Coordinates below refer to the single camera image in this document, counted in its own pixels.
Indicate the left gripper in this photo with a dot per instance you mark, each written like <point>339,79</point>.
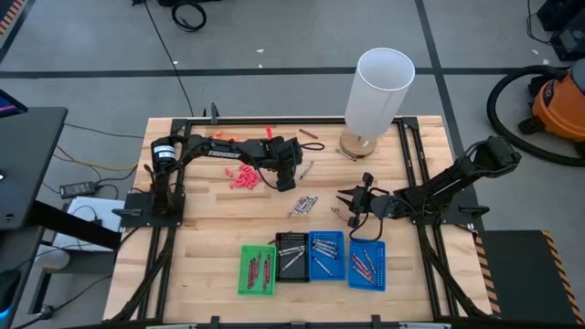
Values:
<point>288,155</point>

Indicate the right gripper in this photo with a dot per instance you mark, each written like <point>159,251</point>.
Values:
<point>370,203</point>

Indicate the bright red crayon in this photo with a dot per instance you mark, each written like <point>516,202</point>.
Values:
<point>269,132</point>

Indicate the grey crayon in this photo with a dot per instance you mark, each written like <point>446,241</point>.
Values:
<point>325,247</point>
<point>325,241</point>
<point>346,154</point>
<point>296,206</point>
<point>311,204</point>
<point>306,205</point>
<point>323,266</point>
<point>292,248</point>
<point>306,170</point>
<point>292,252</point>
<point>325,253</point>
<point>292,261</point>

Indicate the silver screws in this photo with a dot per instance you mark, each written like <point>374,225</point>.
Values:
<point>301,205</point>

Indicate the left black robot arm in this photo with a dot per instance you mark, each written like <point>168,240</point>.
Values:
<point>219,151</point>

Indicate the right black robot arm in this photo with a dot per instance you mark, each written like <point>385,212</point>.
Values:
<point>457,178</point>

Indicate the blue plastic basket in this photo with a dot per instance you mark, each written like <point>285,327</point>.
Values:
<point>338,272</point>
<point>379,281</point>

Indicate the black plastic basket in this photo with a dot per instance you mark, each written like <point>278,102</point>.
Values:
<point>297,274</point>

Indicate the green plastic basket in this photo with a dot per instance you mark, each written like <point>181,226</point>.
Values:
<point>244,256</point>

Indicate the white cylindrical table lamp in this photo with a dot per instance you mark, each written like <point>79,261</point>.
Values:
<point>377,91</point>

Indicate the orange shop vacuum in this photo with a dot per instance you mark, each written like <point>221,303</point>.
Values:
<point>491,107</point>
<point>557,105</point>

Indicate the white box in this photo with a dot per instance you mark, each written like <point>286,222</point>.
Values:
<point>109,210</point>

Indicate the black hazard-striped platform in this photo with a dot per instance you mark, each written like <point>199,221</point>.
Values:
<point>525,274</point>

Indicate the black power adapter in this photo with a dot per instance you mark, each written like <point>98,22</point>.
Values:
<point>77,189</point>

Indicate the black desk crossbar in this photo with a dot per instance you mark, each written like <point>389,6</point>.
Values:
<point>68,224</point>

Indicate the white rounded object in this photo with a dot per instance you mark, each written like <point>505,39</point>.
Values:
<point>50,259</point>

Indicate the black desk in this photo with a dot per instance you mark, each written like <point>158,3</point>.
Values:
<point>27,160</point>

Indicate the black equipment case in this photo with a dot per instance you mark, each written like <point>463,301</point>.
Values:
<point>569,27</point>

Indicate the computer screen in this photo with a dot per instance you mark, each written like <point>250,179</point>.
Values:
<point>9,107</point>

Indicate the black aluminium table frame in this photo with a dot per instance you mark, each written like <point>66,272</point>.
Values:
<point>365,121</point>

